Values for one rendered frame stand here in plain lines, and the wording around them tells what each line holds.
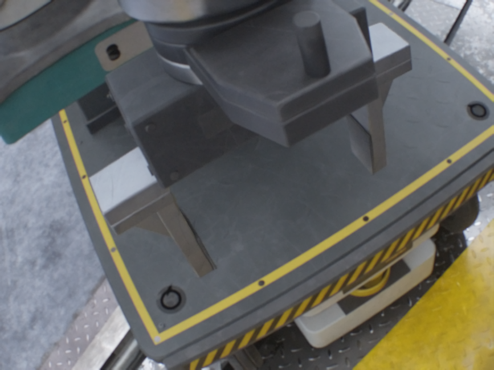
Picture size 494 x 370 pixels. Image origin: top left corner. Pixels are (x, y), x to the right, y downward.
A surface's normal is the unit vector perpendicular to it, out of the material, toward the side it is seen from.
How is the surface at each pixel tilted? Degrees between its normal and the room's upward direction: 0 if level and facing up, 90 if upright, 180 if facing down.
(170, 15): 90
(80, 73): 90
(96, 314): 0
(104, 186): 0
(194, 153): 90
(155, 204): 90
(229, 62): 0
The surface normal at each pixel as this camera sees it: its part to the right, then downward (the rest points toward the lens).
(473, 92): -0.21, -0.57
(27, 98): 0.47, 0.65
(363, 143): -0.86, 0.50
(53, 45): 0.32, 0.33
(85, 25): 0.18, 0.02
